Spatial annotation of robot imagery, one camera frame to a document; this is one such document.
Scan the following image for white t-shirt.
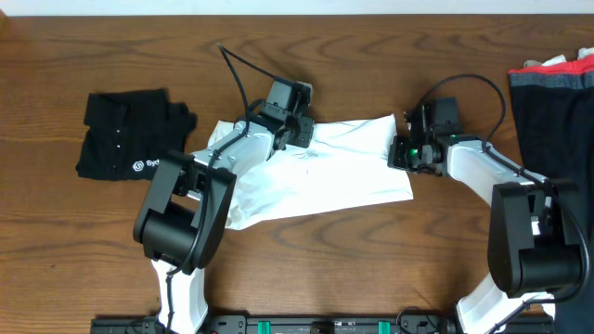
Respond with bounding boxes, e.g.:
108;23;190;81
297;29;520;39
226;114;414;230

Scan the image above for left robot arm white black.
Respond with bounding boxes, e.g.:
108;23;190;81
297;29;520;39
133;116;314;333

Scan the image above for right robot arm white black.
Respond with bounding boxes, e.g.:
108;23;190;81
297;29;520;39
388;134;591;333

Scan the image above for black garment with red band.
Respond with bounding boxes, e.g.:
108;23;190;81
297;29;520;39
507;55;594;334

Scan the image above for folded black shirt with logo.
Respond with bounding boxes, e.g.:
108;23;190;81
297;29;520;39
75;88;198;181

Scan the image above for white cloth under pile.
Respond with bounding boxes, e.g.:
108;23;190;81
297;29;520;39
523;47;593;68

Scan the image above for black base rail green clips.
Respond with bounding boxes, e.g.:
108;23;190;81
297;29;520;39
89;310;556;334

